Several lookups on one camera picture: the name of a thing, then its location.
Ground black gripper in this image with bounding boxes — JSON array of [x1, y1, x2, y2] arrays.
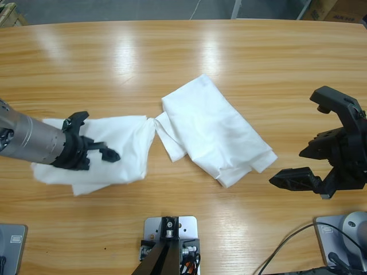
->
[[268, 125, 367, 200], [53, 134, 120, 172]]

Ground plain white t-shirt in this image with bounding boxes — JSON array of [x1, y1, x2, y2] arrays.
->
[[30, 114, 157, 197]]

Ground white t-shirt with black print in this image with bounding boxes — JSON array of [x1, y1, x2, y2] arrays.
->
[[154, 73, 278, 189]]

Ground brown cardboard box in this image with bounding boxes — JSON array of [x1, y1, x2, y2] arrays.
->
[[303, 0, 367, 23]]

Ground wooden pallet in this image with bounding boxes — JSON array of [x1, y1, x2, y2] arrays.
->
[[0, 2, 28, 28]]

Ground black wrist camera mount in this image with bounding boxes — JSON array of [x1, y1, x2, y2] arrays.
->
[[309, 85, 367, 135], [61, 111, 90, 138]]

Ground long black curved cable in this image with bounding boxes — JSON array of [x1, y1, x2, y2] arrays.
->
[[259, 222, 367, 275]]

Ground grey base plate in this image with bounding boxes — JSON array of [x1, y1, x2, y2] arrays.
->
[[315, 214, 367, 269], [0, 223, 29, 275]]

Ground black base plug cable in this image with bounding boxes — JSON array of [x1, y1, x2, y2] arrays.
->
[[298, 251, 367, 275]]

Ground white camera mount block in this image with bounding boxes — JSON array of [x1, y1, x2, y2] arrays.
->
[[142, 215, 201, 275]]

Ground dark camera post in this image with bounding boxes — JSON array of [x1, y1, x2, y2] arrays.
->
[[134, 217, 181, 275]]

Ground orange and black mount cables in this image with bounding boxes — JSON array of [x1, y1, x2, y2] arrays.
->
[[179, 252, 203, 275]]

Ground white metal frame leg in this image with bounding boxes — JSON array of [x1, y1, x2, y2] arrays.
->
[[231, 0, 243, 19], [296, 0, 313, 20]]

